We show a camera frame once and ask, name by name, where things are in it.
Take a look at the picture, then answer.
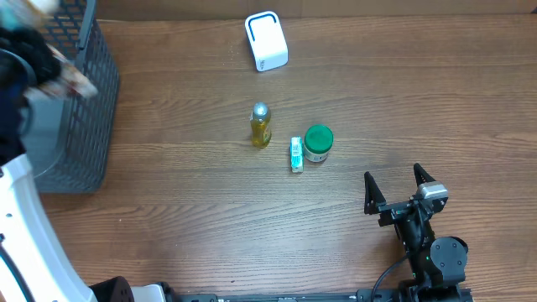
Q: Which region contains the small Kleenex tissue pack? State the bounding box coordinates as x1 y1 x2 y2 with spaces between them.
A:
289 137 304 173

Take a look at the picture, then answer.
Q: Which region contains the clear bottle with silver cap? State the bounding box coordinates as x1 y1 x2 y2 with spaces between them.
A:
250 102 272 148

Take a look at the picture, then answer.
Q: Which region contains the colourful snack wrapper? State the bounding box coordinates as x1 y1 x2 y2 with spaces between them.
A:
23 44 98 101

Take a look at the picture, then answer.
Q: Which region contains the brown snack packet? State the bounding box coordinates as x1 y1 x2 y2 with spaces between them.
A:
22 0 60 16

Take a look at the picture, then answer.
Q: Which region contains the grey plastic mesh basket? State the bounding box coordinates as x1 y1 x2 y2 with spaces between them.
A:
21 0 120 194

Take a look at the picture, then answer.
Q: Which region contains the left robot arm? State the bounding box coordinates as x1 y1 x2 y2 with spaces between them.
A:
1 29 174 302

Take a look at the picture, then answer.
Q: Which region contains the white barcode scanner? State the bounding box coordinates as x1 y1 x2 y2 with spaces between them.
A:
244 11 289 72

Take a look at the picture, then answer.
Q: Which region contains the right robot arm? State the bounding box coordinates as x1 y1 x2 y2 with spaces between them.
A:
357 163 473 302

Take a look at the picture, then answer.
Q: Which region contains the green lid jar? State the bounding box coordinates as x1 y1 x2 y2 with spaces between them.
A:
303 124 334 163

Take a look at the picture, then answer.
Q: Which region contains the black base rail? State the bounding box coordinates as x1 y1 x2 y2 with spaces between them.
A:
174 289 412 302

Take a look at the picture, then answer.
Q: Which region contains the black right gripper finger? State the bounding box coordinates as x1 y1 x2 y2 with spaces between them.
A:
364 172 386 215
413 163 435 186

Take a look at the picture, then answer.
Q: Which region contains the teal tissue pack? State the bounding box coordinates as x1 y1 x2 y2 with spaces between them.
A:
1 1 40 30

